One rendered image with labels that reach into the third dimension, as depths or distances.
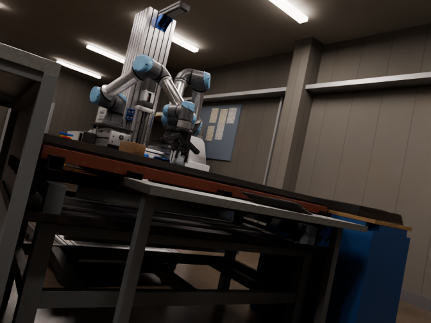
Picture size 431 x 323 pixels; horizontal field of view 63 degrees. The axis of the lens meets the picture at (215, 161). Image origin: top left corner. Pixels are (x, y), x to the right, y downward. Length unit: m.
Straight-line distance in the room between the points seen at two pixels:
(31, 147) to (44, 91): 0.17
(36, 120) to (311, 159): 4.42
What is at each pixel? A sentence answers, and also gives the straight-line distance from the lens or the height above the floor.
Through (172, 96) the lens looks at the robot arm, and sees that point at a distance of 2.17.
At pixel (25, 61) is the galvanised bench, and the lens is 1.17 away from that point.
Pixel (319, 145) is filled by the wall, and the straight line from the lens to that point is 5.18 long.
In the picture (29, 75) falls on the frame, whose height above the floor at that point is 0.99.
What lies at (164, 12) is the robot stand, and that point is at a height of 1.99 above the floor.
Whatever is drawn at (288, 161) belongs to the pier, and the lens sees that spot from 5.09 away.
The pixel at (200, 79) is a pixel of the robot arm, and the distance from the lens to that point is 2.51.
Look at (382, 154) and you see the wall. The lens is 4.71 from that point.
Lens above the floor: 0.79
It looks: 4 degrees up
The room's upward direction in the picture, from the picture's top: 12 degrees clockwise
